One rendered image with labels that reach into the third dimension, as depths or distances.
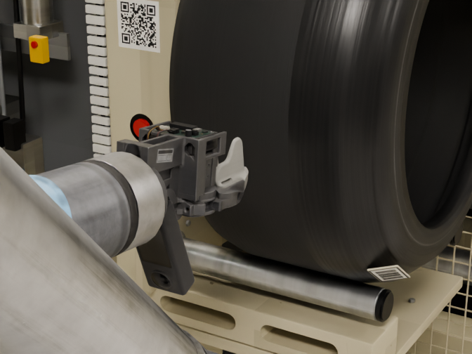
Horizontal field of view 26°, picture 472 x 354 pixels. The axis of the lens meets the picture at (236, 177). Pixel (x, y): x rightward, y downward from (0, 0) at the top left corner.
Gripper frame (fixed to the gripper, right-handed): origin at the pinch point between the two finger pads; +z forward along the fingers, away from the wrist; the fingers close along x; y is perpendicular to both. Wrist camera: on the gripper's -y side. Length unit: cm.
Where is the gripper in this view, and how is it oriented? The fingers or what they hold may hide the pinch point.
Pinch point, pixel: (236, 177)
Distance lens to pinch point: 112.6
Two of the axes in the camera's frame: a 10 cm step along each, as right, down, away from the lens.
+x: -8.6, -1.8, 4.8
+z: 5.1, -2.0, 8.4
